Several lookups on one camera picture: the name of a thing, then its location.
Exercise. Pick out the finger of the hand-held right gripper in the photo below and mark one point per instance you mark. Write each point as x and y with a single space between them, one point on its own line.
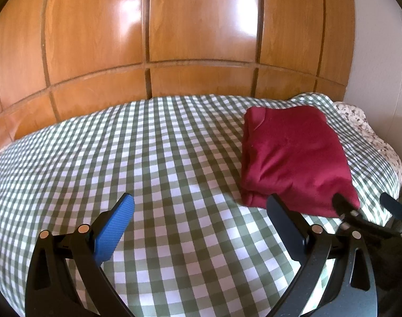
346 204
392 206

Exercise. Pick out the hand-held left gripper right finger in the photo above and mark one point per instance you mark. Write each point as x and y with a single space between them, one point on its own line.
286 224

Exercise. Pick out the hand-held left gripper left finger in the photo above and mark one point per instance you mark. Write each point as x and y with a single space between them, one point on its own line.
116 224

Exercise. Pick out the dark red garment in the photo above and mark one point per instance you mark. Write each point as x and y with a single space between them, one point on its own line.
293 155

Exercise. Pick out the green white checked bedspread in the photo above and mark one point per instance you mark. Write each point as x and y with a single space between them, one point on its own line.
154 155

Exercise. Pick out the floral bed sheet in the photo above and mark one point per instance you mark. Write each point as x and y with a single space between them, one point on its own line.
356 115

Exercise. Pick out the wooden panelled headboard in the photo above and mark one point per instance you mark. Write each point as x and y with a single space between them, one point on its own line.
194 23

